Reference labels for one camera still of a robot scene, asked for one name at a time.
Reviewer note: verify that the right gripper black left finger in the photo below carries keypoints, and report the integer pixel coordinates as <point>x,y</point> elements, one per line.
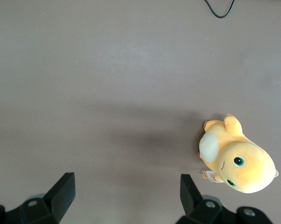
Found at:
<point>58,198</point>

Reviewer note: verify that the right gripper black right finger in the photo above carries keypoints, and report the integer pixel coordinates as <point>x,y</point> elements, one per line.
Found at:
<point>191,200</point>

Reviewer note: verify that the orange plush toy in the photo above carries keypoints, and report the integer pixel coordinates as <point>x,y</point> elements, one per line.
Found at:
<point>242,158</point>

